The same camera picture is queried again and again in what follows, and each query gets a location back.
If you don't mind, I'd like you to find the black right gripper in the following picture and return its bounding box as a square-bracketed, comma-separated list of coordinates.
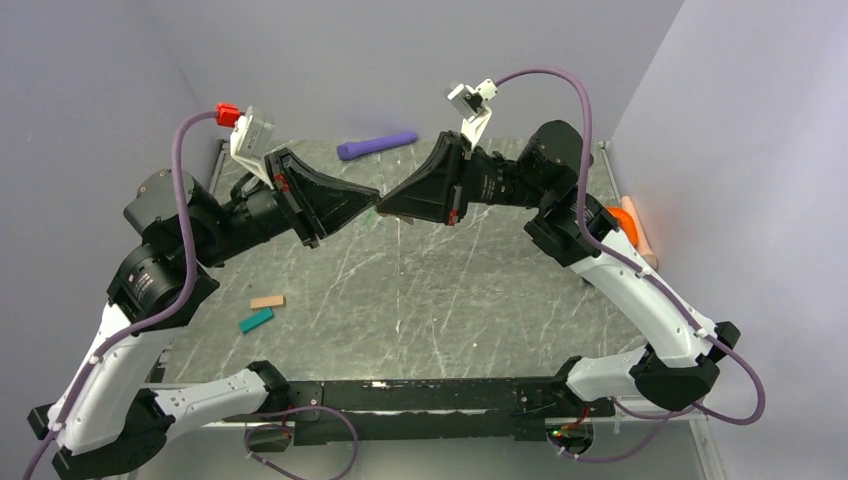
[378, 129, 552, 224]

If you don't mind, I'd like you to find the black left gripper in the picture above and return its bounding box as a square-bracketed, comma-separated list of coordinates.
[193, 145, 383, 266]

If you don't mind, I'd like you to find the green key tag keyring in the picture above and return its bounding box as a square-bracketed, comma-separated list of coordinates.
[364, 208, 414, 225]

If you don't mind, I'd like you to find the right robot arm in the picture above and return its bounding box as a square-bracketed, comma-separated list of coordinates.
[376, 120, 740, 416]

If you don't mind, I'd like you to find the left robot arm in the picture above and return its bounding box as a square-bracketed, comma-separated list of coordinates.
[28, 147, 380, 479]

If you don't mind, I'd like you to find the purple flashlight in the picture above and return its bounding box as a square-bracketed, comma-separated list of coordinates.
[336, 131, 418, 161]

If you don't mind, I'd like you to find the tan wooden block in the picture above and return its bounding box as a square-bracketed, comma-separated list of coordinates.
[250, 295, 286, 310]

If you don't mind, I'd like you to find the teal wooden block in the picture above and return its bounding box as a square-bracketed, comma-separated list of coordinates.
[238, 307, 274, 334]

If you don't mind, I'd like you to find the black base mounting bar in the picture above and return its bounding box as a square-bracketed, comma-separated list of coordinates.
[221, 376, 617, 446]

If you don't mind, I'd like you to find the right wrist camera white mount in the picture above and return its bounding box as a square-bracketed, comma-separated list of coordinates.
[444, 79, 498, 152]

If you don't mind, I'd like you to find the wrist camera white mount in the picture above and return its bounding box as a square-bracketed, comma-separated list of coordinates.
[444, 79, 498, 152]
[216, 103, 275, 186]

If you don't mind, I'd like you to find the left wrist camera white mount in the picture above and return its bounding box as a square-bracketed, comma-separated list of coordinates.
[216, 103, 275, 186]

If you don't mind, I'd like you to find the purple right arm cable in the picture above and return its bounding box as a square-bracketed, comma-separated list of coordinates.
[495, 67, 767, 427]

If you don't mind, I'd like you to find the orange pink object at wall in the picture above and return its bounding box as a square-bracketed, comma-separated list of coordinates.
[606, 196, 659, 270]

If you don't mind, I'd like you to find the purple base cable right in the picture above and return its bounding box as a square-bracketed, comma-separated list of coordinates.
[547, 397, 704, 464]

